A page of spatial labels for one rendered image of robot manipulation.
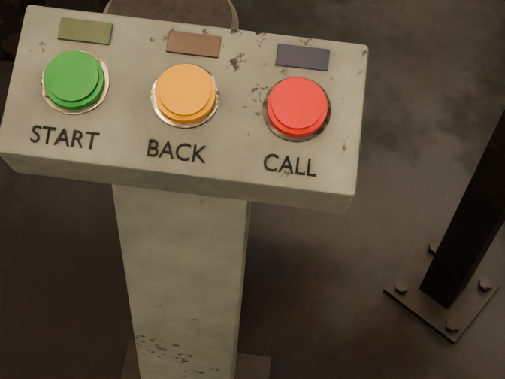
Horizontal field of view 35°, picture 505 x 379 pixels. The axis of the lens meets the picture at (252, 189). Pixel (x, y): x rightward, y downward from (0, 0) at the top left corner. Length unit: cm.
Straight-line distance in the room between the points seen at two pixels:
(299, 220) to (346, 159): 68
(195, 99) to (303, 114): 7
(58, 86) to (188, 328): 31
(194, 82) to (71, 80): 8
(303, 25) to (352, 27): 9
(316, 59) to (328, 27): 93
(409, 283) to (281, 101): 68
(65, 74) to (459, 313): 76
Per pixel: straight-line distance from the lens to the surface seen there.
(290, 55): 56
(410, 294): 117
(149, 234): 63
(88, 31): 57
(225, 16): 72
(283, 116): 53
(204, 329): 77
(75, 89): 55
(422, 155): 132
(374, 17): 152
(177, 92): 54
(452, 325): 115
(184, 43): 56
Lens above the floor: 101
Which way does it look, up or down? 55 degrees down
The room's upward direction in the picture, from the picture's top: 6 degrees clockwise
